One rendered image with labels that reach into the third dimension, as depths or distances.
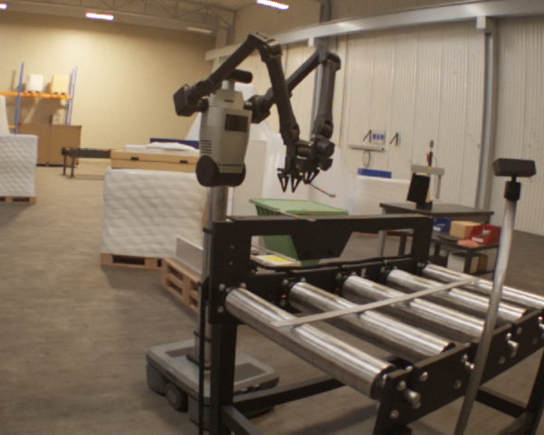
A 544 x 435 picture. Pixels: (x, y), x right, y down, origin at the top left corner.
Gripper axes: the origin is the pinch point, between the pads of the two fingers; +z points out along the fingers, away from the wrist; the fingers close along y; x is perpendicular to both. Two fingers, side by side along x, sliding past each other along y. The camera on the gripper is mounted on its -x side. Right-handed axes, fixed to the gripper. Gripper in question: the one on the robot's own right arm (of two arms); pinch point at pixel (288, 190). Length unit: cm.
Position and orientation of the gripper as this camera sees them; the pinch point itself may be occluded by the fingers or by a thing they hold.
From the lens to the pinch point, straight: 211.6
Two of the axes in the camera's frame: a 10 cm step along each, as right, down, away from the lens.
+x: -5.7, -1.4, 8.1
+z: -0.9, 9.9, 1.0
